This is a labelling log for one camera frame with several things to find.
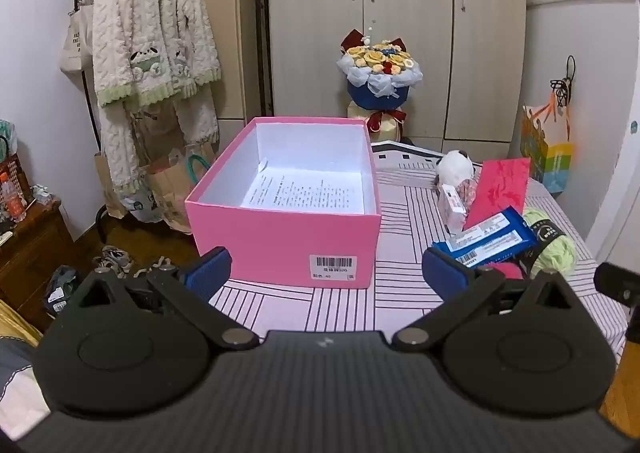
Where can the pink cardboard box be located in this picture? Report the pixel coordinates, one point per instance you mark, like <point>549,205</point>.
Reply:
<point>280,238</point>

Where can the grey white garment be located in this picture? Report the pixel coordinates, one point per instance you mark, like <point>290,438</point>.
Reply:
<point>17,383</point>

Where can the orange drink bottle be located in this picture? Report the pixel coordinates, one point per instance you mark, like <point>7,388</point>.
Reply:
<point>12,200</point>

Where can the yellow flower bouquet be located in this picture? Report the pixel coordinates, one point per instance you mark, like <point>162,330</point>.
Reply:
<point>380,83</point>

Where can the black clothes rack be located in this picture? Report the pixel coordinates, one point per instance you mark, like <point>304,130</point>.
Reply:
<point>262,33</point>

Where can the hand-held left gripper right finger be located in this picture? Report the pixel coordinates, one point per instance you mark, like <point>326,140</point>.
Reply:
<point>442,270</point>

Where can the white printed shopping bag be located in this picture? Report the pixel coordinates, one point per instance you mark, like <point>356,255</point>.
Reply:
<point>145,205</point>

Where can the white plush dog toy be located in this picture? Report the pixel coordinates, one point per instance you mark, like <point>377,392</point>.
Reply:
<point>457,165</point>

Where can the large brown paper bag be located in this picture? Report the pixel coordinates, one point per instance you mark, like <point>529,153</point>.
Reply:
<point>170,193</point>

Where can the red woven basket bag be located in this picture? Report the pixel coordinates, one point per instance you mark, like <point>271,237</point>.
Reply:
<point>17,168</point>

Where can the brown wooden cabinet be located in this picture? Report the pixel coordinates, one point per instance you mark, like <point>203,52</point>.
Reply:
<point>35,253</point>

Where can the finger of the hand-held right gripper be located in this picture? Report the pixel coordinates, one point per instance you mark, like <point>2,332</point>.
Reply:
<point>617,283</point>

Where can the canvas tote bag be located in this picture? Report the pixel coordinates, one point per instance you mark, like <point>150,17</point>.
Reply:
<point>75,48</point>

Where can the striped bed sheet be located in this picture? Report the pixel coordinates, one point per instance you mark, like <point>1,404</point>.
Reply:
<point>400,233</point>

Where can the white green fleece pajama jacket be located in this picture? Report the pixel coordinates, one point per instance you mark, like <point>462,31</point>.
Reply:
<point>145,18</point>

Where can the white purple toothpaste tube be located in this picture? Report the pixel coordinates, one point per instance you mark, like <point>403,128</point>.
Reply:
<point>452,213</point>

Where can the white green plastic bag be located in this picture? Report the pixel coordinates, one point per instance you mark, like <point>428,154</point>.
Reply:
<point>6,138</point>

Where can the green yarn ball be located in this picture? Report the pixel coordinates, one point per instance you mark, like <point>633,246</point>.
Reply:
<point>560,253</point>

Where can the dark plastic bag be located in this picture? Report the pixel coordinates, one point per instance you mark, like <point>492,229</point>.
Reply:
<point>62,288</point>

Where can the blue packet with white label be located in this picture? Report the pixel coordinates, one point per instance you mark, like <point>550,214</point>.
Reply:
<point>515,215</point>
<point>525,238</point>

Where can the beige wardrobe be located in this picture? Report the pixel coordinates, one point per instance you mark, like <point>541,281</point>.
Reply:
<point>410,8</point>

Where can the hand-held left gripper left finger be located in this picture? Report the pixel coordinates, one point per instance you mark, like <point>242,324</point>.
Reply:
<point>210,269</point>

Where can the printed paper sheet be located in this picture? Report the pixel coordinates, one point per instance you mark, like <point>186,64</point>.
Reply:
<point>305,193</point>

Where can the red envelope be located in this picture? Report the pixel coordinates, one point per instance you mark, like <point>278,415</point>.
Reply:
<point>500,188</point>

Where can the grey sneaker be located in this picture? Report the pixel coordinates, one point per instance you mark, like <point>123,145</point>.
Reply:
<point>112,258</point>
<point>155,265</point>

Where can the pink soft cloth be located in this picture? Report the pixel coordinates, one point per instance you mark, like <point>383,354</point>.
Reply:
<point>510,270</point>

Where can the white green fleece pajama pants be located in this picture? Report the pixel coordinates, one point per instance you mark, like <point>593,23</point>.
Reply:
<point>115,143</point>

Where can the white refrigerator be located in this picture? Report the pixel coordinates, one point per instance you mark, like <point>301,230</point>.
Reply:
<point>585,33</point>

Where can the colourful gift bag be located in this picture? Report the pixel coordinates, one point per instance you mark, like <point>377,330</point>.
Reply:
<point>550,163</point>

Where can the yellow cloth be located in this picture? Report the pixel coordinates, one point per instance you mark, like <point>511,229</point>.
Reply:
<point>12,323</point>

